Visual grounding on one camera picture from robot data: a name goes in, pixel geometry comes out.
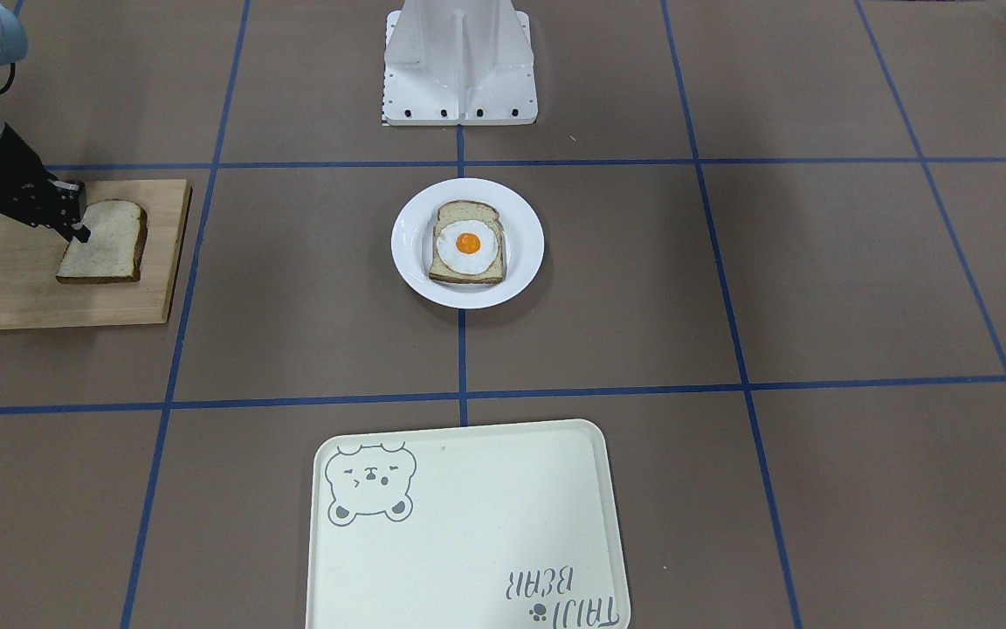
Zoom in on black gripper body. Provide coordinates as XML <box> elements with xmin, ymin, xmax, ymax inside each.
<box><xmin>0</xmin><ymin>125</ymin><xmax>86</xmax><ymax>230</ymax></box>

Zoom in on bread slice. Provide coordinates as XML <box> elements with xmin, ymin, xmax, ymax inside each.
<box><xmin>428</xmin><ymin>200</ymin><xmax>506</xmax><ymax>284</ymax></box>
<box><xmin>55</xmin><ymin>199</ymin><xmax>148</xmax><ymax>284</ymax></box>

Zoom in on white round plate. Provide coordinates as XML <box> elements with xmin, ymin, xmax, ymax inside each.
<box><xmin>390</xmin><ymin>176</ymin><xmax>546</xmax><ymax>309</ymax></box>

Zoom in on bread slice under egg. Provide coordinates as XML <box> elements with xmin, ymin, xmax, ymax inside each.
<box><xmin>428</xmin><ymin>200</ymin><xmax>506</xmax><ymax>284</ymax></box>

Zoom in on wooden cutting board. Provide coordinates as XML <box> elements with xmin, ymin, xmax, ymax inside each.
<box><xmin>0</xmin><ymin>179</ymin><xmax>191</xmax><ymax>330</ymax></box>

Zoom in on fried egg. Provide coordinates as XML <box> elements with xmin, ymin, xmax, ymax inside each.
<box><xmin>434</xmin><ymin>219</ymin><xmax>499</xmax><ymax>275</ymax></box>

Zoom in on cream bear serving tray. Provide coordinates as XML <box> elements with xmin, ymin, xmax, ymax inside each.
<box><xmin>305</xmin><ymin>418</ymin><xmax>632</xmax><ymax>628</ymax></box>

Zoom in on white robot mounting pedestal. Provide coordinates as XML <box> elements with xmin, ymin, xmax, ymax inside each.
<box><xmin>381</xmin><ymin>1</ymin><xmax>539</xmax><ymax>127</ymax></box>

